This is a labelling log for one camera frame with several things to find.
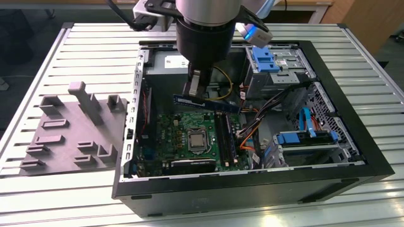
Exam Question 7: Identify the blue SATA cable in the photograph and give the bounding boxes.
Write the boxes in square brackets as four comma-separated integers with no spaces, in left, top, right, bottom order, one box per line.
[297,107,319,138]

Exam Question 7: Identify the metal CPU socket cover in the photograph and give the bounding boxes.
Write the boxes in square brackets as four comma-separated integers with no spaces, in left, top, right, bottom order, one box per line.
[187,129,209,154]

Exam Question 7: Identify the white-framed wooden desk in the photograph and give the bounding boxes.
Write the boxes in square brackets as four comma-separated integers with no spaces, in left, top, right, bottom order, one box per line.
[273,0,335,24]

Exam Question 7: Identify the metal optical drive cage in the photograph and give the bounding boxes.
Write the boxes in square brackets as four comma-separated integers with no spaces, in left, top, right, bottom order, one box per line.
[245,46,316,100]

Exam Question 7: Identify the orange wire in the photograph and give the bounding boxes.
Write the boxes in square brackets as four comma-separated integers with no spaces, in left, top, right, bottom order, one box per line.
[239,125,263,151]

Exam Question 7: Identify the silver rounded wrist camera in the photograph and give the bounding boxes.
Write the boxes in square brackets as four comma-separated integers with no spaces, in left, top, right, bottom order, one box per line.
[236,22,273,47]

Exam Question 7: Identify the black RAM slot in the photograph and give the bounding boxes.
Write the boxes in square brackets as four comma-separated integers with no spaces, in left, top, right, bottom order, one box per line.
[213,112,231,167]

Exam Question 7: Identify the black cable bundle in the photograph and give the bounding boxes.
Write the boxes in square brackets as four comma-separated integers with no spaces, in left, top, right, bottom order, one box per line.
[253,85,312,121]

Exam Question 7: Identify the metal disk bay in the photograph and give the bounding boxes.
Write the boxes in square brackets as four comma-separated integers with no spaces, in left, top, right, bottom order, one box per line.
[271,131,364,166]

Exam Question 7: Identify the grey power supply unit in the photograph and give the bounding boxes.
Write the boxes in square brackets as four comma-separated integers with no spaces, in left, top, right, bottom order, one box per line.
[143,51,209,114]

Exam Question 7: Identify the silver CPU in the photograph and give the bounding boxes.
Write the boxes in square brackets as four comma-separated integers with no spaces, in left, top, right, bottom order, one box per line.
[189,132,205,148]

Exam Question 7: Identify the thin red wire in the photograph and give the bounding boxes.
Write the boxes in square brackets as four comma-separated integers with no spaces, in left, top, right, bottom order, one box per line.
[141,89,149,140]

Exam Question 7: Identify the black open PC case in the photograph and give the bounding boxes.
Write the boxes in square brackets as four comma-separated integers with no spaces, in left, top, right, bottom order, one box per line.
[111,40,396,218]

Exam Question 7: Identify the grey box wrist camera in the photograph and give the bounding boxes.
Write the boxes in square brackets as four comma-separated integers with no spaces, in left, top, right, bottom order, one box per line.
[132,3,176,33]

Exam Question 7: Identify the brown wooden cabinet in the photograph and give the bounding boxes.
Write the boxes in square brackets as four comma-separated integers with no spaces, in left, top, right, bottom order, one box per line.
[320,0,404,56]

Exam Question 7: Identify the hard disk in blue carrier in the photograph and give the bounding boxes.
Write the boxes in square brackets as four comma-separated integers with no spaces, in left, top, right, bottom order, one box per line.
[273,131,340,148]

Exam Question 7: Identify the green motherboard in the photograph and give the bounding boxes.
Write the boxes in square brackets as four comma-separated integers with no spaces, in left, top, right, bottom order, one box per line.
[135,111,253,177]

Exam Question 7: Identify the blue plastic drive latch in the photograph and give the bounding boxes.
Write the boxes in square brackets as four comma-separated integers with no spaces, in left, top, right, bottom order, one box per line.
[252,46,281,73]

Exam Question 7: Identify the yellow and black wire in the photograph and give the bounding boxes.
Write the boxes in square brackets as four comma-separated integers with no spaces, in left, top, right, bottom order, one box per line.
[208,65,235,102]

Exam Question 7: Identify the grey plastic parts rack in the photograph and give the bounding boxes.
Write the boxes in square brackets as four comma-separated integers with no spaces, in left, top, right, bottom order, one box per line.
[19,81,131,177]

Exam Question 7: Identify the black graphics card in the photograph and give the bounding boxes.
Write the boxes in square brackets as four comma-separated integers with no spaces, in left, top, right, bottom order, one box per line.
[163,157,219,176]

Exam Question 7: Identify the black camera cable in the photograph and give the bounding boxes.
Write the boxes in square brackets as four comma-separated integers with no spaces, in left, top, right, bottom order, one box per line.
[105,0,141,31]

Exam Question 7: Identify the short blue cable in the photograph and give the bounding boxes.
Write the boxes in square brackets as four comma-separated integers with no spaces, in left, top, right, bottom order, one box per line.
[264,145,276,164]

